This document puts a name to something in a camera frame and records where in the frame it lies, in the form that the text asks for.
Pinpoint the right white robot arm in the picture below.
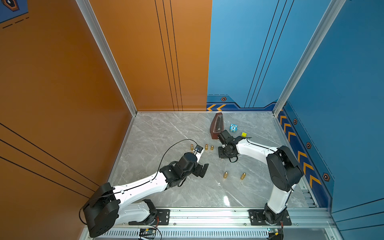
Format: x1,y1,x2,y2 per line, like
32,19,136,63
218,131,304,226

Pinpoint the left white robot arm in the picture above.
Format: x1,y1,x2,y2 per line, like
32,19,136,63
82,152,209,238

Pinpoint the blue owl toy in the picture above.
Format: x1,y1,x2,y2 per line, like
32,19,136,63
230,124,238,133

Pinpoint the dark red metronome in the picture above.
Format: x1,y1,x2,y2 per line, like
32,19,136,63
210,112,224,140

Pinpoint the left green circuit board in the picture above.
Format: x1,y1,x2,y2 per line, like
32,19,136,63
139,228,157,239

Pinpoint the green circuit board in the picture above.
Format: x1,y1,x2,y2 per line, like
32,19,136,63
267,229,284,240
139,228,157,239

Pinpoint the right green circuit board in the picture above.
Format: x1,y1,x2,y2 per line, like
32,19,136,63
267,229,284,240

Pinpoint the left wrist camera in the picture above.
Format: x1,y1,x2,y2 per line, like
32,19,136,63
193,145,205,158

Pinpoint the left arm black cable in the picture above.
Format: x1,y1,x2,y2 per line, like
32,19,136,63
151,138,199,181

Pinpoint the left black mount plate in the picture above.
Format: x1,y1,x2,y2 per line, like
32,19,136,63
155,209,171,226

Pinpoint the black mount plate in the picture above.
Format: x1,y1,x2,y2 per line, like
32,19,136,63
248,209,292,227
155,209,171,226

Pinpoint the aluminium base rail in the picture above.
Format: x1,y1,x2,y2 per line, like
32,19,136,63
98,208,342,240

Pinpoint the right black mount plate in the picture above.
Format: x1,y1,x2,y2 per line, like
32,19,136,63
248,209,292,227

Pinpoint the right aluminium corner post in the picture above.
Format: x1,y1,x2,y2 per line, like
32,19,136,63
272,0,346,117

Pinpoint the aluminium corner post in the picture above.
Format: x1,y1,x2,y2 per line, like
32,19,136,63
76,0,138,117
272,0,346,117

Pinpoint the left aluminium corner post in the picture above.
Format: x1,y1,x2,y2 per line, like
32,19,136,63
76,0,138,117

